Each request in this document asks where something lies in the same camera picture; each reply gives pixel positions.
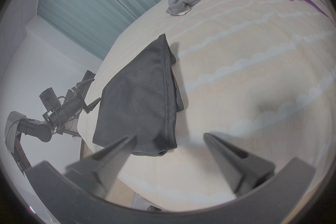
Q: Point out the black long-sleeved top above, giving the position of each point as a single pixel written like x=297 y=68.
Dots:
x=141 y=102

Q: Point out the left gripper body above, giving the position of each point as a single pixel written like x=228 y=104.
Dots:
x=72 y=108

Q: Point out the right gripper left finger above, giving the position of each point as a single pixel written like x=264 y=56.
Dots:
x=105 y=167

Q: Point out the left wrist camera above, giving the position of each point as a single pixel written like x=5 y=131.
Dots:
x=71 y=94

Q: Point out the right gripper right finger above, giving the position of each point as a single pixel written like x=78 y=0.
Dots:
x=241 y=167

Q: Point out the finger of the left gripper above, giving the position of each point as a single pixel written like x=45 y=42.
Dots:
x=92 y=106
x=84 y=84

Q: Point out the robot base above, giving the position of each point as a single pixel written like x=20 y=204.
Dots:
x=139 y=200

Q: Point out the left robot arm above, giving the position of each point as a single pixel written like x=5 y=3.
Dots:
x=42 y=133

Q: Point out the bed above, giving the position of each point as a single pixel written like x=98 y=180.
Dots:
x=249 y=73

